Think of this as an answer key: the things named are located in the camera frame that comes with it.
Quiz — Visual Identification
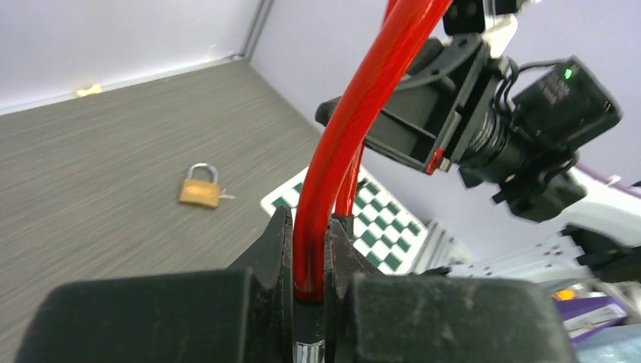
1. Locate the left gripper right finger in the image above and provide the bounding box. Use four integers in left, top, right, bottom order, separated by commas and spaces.
325, 221, 578, 362

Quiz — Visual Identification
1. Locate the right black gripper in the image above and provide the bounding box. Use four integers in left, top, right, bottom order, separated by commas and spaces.
315, 32, 506, 174

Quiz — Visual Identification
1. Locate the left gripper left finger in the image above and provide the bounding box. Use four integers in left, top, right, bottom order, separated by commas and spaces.
15, 207, 294, 363

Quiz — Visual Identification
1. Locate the red cable lock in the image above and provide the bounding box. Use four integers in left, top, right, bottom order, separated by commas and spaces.
293, 0, 454, 363

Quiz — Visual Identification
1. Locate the large brass padlock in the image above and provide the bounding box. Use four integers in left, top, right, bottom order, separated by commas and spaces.
178, 163, 236, 209

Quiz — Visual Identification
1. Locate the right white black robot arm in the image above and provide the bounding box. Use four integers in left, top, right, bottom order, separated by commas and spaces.
364, 34, 640, 284

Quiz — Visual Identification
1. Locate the green white checkered mat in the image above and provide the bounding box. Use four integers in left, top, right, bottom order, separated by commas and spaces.
259, 166, 430, 276

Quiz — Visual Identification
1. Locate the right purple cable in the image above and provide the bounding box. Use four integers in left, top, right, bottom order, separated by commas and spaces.
575, 163, 641, 199

